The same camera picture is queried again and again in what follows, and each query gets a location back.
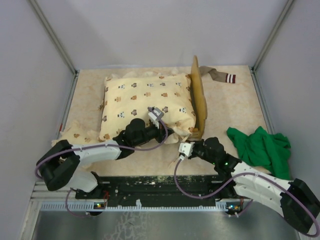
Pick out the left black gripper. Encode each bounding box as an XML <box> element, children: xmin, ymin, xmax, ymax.
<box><xmin>133</xmin><ymin>120</ymin><xmax>175</xmax><ymax>147</ymax></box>

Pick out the right aluminium frame post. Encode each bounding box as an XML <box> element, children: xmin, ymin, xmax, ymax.
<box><xmin>251</xmin><ymin>0</ymin><xmax>297</xmax><ymax>73</ymax></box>

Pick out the aluminium frame post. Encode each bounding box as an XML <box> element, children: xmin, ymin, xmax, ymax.
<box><xmin>251</xmin><ymin>0</ymin><xmax>297</xmax><ymax>73</ymax></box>
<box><xmin>27</xmin><ymin>0</ymin><xmax>79</xmax><ymax>76</ymax></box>

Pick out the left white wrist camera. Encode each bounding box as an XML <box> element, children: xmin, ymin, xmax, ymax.
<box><xmin>147</xmin><ymin>107</ymin><xmax>164</xmax><ymax>129</ymax></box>

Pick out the left aluminium frame post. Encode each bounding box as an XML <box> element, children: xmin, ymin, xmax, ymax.
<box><xmin>27</xmin><ymin>0</ymin><xmax>79</xmax><ymax>76</ymax></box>

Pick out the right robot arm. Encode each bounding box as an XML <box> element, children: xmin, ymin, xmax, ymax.
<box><xmin>180</xmin><ymin>137</ymin><xmax>320</xmax><ymax>237</ymax></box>

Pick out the green cloth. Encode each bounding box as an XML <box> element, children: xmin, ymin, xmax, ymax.
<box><xmin>226</xmin><ymin>126</ymin><xmax>291</xmax><ymax>180</ymax></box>

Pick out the small cream animal pillow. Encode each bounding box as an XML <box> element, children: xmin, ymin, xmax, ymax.
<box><xmin>51</xmin><ymin>119</ymin><xmax>101</xmax><ymax>169</ymax></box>

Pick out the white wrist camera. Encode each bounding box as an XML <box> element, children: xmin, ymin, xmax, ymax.
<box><xmin>178</xmin><ymin>141</ymin><xmax>195</xmax><ymax>161</ymax></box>
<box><xmin>147</xmin><ymin>107</ymin><xmax>164</xmax><ymax>129</ymax></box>

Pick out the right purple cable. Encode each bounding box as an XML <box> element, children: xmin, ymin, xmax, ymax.
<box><xmin>173</xmin><ymin>159</ymin><xmax>317</xmax><ymax>237</ymax></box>

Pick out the wooden pet bed frame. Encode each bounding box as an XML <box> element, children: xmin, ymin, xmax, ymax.
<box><xmin>102</xmin><ymin>55</ymin><xmax>208</xmax><ymax>141</ymax></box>

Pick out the cream animal print cushion cover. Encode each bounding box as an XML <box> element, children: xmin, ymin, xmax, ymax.
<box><xmin>97</xmin><ymin>69</ymin><xmax>197</xmax><ymax>168</ymax></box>

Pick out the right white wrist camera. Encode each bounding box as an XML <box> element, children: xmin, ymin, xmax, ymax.
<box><xmin>178</xmin><ymin>141</ymin><xmax>195</xmax><ymax>161</ymax></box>

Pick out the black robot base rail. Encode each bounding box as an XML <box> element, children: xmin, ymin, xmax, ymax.
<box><xmin>32</xmin><ymin>174</ymin><xmax>301</xmax><ymax>216</ymax></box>

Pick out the brown striped sock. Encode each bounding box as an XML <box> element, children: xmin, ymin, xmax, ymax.
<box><xmin>199</xmin><ymin>66</ymin><xmax>236</xmax><ymax>84</ymax></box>

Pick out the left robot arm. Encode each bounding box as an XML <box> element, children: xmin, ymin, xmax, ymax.
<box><xmin>35</xmin><ymin>118</ymin><xmax>173</xmax><ymax>199</ymax></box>

